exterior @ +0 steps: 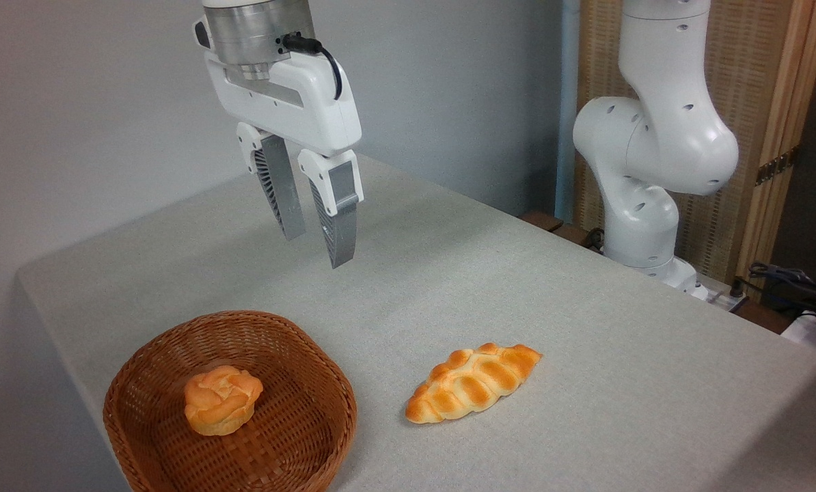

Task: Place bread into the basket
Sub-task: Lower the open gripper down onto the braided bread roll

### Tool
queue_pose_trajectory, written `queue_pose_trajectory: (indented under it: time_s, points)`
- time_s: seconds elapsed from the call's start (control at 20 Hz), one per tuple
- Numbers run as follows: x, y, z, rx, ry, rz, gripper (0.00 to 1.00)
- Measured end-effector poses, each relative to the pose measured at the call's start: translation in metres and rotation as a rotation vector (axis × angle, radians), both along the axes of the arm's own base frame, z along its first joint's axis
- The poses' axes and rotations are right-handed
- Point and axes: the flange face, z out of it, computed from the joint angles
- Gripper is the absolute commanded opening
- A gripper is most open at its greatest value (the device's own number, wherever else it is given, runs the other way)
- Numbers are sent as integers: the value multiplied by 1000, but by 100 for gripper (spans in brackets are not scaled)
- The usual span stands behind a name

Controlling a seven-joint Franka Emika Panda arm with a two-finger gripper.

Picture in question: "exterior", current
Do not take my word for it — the black cable bundle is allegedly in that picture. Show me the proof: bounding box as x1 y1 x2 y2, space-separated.
731 262 816 316

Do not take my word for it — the brown wicker basket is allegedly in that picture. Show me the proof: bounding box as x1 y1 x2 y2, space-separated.
103 311 358 492

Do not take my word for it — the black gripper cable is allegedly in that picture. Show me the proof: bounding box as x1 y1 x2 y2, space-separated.
283 34 344 101

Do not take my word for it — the long braided bread loaf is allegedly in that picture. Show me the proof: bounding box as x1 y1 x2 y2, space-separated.
405 343 543 424

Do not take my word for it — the round golden bread bun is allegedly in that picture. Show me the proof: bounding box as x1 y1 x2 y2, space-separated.
184 365 264 437

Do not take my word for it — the grey tablecloth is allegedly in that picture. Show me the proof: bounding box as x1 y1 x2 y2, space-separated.
15 154 816 492

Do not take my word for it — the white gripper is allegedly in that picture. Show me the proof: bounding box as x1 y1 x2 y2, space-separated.
205 51 364 269

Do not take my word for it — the wooden rattan folding screen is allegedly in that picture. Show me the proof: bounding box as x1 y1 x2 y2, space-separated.
575 0 816 301

